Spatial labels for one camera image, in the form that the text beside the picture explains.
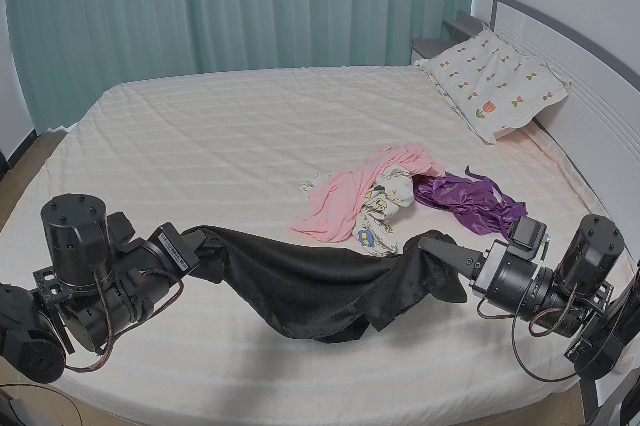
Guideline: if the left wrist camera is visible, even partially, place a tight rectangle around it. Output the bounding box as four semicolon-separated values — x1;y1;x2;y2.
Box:
107;211;136;247

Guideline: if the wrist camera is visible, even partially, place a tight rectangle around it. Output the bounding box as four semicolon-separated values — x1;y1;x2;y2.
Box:
107;211;136;247
509;215;549;261

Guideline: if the purple garment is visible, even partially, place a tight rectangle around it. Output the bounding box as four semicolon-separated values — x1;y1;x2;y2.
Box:
414;165;530;238

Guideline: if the black polo shirt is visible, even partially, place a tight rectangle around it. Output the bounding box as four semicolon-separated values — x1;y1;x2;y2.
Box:
190;225;469;345

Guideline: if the white printed garment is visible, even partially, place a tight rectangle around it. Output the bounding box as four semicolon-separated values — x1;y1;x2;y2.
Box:
300;164;416;260

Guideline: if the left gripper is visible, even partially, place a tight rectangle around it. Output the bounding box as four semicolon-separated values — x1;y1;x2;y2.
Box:
144;223;202;283

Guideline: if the white printed pillow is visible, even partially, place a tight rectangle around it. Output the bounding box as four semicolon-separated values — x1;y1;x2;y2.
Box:
414;24;572;145

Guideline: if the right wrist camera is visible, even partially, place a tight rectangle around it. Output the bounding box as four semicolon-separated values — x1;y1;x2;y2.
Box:
509;215;549;261

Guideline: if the bed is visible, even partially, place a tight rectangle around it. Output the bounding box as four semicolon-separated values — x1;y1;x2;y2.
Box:
0;0;640;426

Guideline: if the grey bedside table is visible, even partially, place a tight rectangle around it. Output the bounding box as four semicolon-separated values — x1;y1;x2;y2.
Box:
411;10;494;65

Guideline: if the black cable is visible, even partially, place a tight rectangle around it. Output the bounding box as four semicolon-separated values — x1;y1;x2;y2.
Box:
477;299;586;383
62;264;186;372

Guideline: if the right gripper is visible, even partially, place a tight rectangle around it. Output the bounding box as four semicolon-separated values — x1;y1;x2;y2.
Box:
417;235;543;322

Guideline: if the pink garment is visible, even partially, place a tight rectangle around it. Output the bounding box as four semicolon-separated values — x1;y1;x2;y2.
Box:
291;142;446;244

